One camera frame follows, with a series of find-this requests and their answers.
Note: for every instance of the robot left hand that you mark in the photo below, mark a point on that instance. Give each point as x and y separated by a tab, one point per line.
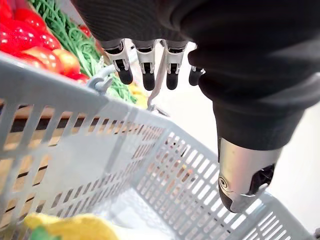
240	62

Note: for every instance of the grey plastic slotted basket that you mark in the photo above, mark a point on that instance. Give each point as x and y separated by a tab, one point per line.
82	155

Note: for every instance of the yellow bell pepper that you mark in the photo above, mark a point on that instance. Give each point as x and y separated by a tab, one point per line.
82	228
140	96

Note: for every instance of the green bean heap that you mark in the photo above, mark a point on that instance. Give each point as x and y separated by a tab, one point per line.
75	37

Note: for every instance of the red orange bell pepper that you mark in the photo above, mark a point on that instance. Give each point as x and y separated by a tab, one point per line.
42	57
68	62

